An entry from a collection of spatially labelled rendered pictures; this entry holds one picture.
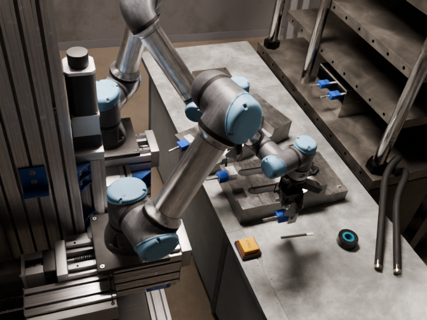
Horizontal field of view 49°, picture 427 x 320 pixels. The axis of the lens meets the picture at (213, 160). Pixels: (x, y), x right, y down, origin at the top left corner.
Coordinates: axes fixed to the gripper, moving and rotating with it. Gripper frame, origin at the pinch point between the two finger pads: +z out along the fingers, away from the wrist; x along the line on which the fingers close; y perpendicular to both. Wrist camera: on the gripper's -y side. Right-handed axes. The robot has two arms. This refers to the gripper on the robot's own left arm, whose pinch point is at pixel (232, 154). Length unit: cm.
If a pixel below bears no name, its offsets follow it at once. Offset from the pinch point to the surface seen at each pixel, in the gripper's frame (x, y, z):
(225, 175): 1.0, 2.6, 10.5
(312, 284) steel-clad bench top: 53, -13, 21
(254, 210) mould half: 19.1, -3.3, 14.1
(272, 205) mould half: 19.1, -11.4, 13.5
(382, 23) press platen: -41, -91, -28
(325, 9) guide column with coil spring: -68, -76, -23
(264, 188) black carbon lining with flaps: 10.0, -11.8, 12.8
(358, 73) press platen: -38, -84, -3
